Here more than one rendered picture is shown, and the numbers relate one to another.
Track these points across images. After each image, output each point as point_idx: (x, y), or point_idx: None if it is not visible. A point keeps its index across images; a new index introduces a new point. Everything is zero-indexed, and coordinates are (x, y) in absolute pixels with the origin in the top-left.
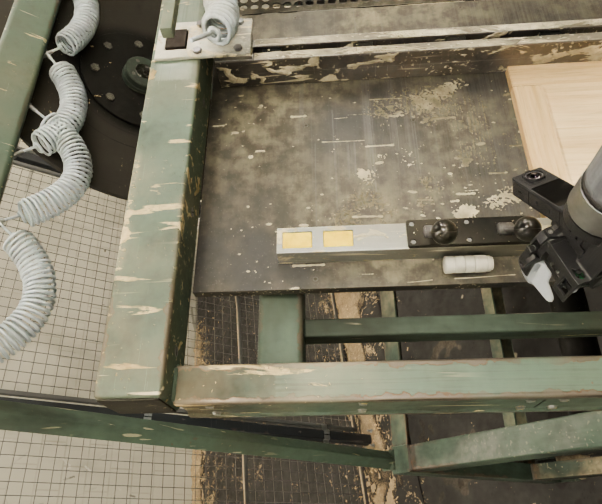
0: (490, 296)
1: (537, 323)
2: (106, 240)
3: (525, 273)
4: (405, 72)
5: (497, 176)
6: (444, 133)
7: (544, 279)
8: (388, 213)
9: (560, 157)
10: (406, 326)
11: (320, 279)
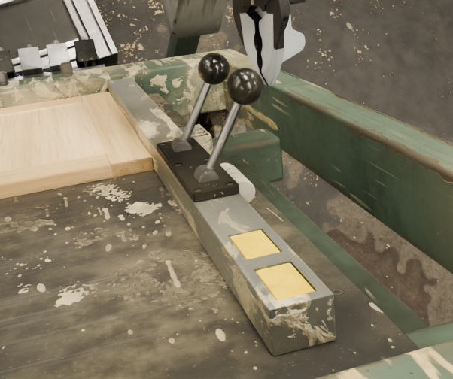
0: None
1: (269, 190)
2: None
3: (283, 44)
4: None
5: (72, 201)
6: None
7: (290, 27)
8: (159, 257)
9: (47, 164)
10: (337, 254)
11: (333, 286)
